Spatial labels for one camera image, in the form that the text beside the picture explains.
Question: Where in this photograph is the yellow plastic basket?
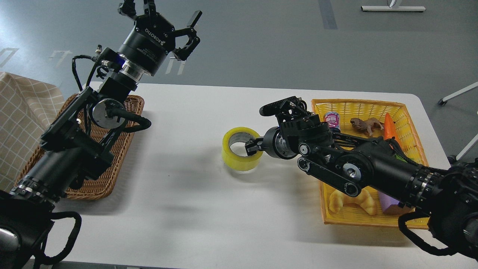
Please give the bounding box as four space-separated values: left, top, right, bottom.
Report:
312 99 428 228

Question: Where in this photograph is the toy croissant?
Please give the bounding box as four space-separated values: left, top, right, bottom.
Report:
328 189 378 216

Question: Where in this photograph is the purple foam block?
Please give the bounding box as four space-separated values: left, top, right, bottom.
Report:
378 191 403 216

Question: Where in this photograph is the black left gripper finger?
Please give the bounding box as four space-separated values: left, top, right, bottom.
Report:
164 10 203 75
118 0 159 28

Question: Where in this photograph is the white floor stand base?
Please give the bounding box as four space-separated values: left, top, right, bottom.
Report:
361 6 426 12

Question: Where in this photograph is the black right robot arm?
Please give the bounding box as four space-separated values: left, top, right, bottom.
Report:
245 96 478 259

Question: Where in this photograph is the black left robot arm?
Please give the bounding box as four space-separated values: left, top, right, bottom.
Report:
1 0 202 269

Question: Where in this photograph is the orange toy carrot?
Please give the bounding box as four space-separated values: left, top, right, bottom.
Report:
384 113 402 147

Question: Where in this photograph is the toy soda can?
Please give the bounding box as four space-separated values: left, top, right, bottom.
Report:
323 112 341 133

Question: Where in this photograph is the beige checkered cloth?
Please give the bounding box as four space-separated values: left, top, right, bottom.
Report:
0 72 64 191

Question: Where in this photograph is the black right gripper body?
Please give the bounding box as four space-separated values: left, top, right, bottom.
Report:
263 126 284 158

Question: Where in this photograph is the yellow tape roll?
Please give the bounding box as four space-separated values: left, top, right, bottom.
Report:
221 127 263 171

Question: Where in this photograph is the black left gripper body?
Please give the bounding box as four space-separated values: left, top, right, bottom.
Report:
118 13 176 76

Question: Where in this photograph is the brown toy animal figure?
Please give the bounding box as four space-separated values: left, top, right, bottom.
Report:
350 117 384 137

